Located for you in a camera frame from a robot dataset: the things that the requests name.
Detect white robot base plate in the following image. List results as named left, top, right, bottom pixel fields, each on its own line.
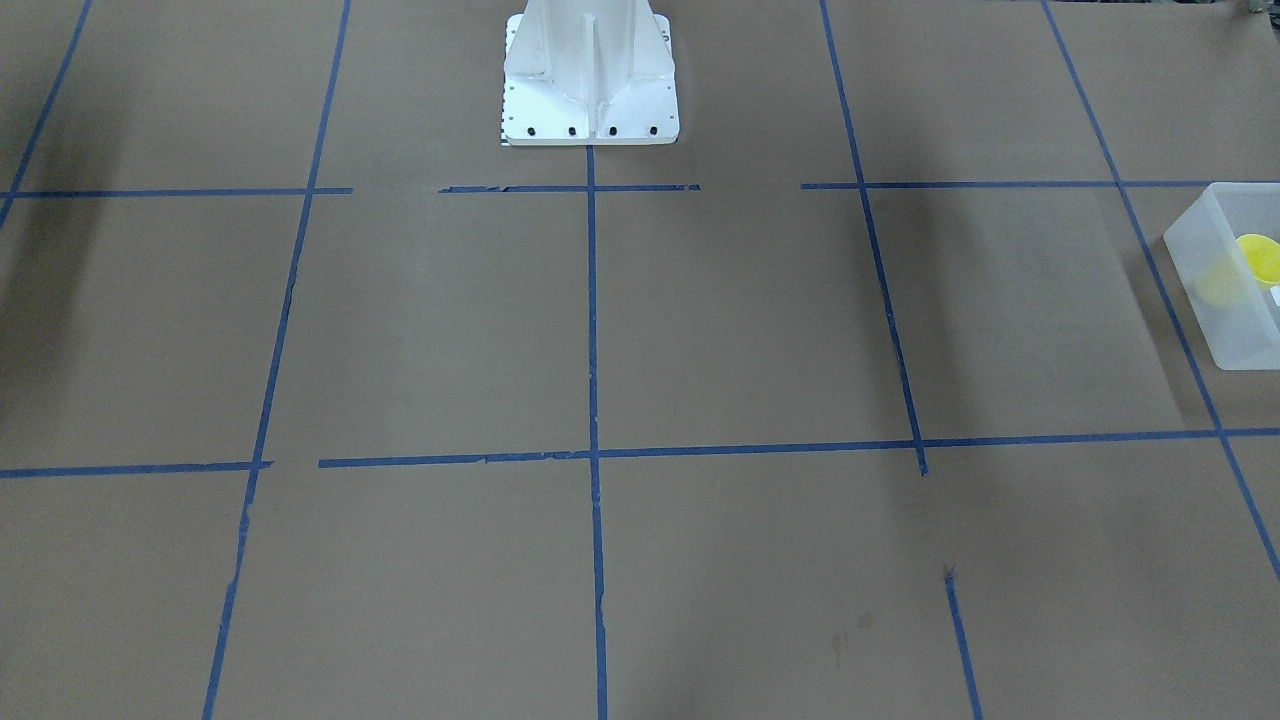
left=500, top=1, right=681, bottom=147

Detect yellow plastic cup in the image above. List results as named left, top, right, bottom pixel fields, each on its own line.
left=1193, top=233, right=1279, bottom=307

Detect clear plastic storage box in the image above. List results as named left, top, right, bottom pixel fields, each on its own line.
left=1164, top=182, right=1279, bottom=372

